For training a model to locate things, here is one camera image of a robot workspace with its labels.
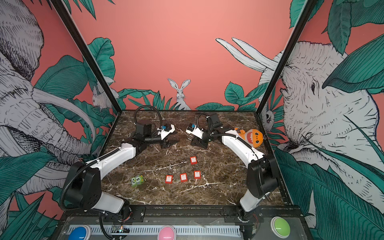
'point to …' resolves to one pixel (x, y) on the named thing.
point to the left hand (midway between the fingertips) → (176, 133)
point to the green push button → (280, 227)
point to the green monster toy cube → (138, 179)
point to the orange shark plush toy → (254, 137)
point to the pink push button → (167, 232)
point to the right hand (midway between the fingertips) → (191, 138)
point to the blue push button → (81, 232)
